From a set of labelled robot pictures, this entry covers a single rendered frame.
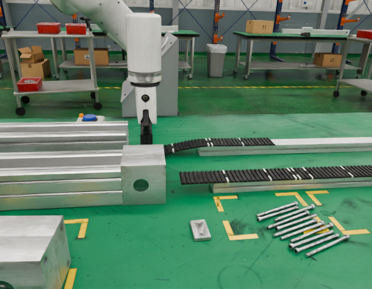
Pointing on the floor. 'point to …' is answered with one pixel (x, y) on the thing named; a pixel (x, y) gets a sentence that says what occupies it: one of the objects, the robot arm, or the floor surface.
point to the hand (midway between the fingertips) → (146, 137)
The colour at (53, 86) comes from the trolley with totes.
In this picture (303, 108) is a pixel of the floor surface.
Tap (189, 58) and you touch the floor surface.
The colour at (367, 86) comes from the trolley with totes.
